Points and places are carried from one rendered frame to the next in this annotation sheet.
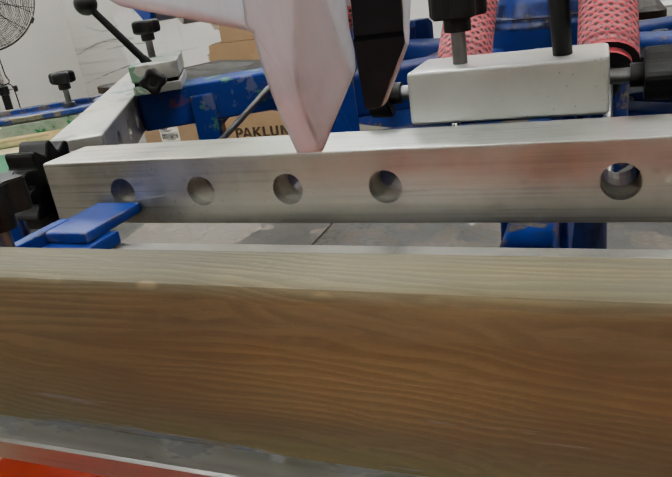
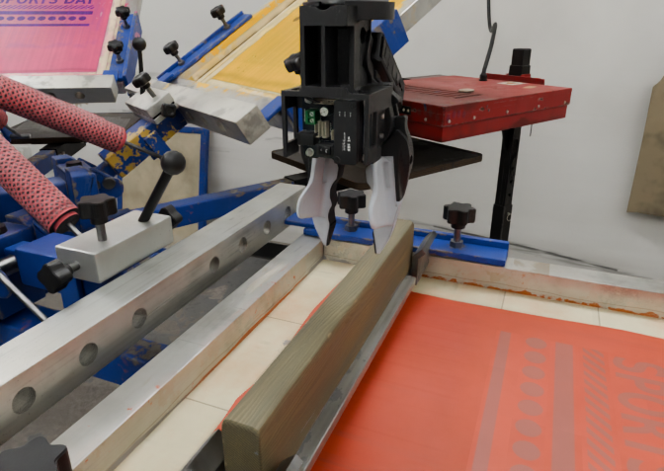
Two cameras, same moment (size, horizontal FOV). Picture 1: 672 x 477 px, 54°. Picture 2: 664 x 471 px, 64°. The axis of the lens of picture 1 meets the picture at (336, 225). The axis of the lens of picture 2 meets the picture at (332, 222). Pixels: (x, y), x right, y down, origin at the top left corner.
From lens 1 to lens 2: 0.52 m
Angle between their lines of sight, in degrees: 84
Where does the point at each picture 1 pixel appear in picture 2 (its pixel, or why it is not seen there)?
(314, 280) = (351, 299)
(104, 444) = (325, 421)
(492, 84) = (133, 244)
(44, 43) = not seen: outside the picture
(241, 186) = (56, 373)
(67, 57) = not seen: outside the picture
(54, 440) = (316, 439)
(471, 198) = (173, 301)
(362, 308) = (361, 298)
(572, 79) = (161, 230)
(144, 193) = not seen: outside the picture
